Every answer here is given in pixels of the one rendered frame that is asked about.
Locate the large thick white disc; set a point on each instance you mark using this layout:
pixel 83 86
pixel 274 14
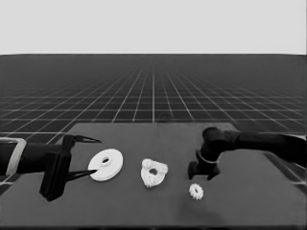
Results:
pixel 112 169

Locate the white round carrier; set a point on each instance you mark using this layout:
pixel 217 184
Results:
pixel 143 173

